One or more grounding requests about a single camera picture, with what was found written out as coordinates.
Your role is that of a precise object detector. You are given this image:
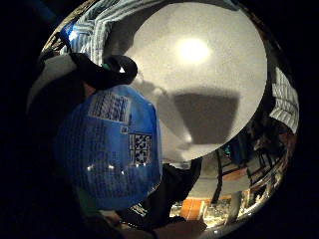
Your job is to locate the blue plastic packet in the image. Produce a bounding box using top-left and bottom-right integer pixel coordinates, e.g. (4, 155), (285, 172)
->
(53, 84), (163, 211)

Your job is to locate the orange wooden furniture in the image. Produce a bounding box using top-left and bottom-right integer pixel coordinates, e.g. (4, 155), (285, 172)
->
(179, 198), (208, 221)

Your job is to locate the white table leg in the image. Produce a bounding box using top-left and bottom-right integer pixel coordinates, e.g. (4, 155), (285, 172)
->
(227, 191), (244, 225)

